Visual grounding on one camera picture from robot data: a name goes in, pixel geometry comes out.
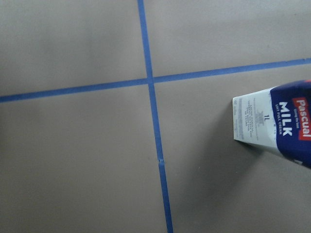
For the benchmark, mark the blue Pascual milk carton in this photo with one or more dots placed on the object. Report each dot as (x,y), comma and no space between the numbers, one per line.
(277,119)

